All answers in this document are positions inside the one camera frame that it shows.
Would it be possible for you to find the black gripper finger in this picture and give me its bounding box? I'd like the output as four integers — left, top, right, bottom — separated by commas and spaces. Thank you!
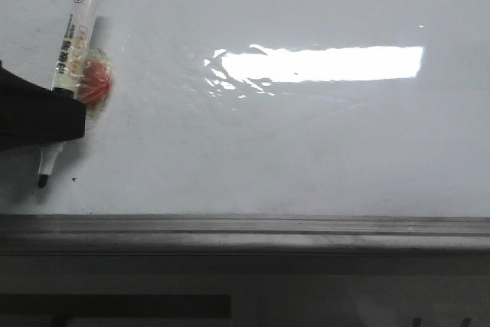
1, 68, 87, 151

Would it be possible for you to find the red magnet with tape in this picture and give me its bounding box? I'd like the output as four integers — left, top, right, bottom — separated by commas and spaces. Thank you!
76, 47, 116, 132

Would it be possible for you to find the black white whiteboard marker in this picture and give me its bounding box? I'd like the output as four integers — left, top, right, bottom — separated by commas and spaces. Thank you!
36, 0, 104, 189

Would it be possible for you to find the white whiteboard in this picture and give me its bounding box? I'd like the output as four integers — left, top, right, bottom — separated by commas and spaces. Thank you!
1, 0, 489, 217

